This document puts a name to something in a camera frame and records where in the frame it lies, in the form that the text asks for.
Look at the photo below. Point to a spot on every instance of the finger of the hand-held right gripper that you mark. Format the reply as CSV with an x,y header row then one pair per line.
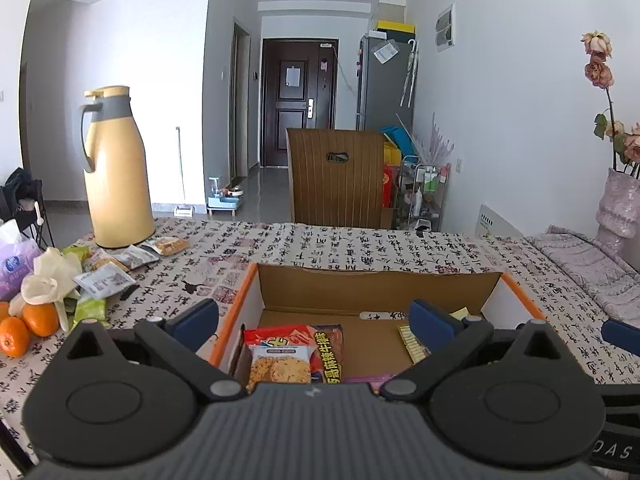
x,y
622,337

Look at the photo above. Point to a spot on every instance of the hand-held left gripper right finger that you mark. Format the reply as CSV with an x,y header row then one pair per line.
x,y
432,320

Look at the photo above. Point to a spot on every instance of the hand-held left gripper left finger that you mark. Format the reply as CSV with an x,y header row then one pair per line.
x,y
195,317

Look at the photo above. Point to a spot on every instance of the yellow striped snack packet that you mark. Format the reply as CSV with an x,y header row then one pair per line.
x,y
414,345

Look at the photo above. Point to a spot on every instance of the red cardboard box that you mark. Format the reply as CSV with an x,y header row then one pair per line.
x,y
370,285

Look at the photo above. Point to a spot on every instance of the purple snack packet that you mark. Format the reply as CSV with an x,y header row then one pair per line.
x,y
360,380

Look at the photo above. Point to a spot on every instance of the white oat crisp snack packet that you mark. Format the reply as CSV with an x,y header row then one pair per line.
x,y
280,367

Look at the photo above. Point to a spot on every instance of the dark red spicy snack packet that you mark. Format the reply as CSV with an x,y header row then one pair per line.
x,y
327,360

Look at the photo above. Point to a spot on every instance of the orange cracker packet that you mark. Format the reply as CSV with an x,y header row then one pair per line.
x,y
171,245

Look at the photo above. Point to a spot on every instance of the folded quilted blanket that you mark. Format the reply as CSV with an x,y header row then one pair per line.
x,y
590,265

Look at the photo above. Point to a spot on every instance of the dark white snack packet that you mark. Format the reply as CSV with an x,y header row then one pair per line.
x,y
140,255

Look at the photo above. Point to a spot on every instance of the small white snack packet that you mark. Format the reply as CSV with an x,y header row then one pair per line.
x,y
102,280

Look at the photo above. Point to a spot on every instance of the small tan snack packet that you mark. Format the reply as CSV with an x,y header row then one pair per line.
x,y
110,262

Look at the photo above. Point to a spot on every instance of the small green snack packet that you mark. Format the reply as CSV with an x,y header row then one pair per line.
x,y
90,310
77,252

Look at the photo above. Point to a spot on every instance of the blue white pet feeder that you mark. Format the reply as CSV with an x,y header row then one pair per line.
x,y
222,202

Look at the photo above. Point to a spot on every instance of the pink textured vase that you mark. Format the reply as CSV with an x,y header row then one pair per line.
x,y
620,205

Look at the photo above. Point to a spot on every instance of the metal rack cart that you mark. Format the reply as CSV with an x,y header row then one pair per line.
x,y
425,180

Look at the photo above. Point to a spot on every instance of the red bag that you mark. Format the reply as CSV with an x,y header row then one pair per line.
x,y
389,182

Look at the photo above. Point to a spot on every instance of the white mop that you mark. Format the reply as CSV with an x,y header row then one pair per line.
x,y
178,170

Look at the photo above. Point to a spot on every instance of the cream rubber gloves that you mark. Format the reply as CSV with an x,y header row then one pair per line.
x,y
47,275

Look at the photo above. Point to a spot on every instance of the yellow thermos jug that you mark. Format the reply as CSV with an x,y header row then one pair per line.
x,y
117,185

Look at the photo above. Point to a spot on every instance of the orange fruit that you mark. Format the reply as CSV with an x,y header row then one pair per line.
x,y
40,319
12,337

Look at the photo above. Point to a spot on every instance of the yellow bag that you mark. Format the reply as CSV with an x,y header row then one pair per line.
x,y
391,154

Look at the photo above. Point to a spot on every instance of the pink dried grass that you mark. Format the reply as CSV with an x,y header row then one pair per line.
x,y
440,142

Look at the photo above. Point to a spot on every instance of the purple tissue pack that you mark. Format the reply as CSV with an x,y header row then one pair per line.
x,y
15,267

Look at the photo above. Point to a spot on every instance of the blue plastic item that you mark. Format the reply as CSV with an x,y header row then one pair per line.
x,y
397,136

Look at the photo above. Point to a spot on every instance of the black folding chair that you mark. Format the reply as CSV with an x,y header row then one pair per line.
x,y
22,190

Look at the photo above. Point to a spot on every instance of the dark brown door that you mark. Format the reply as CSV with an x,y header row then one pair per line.
x,y
272,110

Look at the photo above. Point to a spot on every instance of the grey refrigerator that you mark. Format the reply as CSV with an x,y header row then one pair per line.
x,y
387,90

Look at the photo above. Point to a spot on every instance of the white folded umbrella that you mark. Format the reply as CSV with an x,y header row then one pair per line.
x,y
411,67

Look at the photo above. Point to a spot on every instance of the white paper note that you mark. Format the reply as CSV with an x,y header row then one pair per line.
x,y
292,75

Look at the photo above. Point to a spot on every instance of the dried pink rose bouquet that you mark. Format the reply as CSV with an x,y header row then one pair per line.
x,y
598,67

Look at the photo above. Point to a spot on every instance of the yellow black box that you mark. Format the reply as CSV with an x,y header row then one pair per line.
x,y
395,25

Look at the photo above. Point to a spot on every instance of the white box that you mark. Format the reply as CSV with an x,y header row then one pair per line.
x,y
392,7

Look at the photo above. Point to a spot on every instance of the white wall outlet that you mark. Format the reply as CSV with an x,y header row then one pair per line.
x,y
459,162

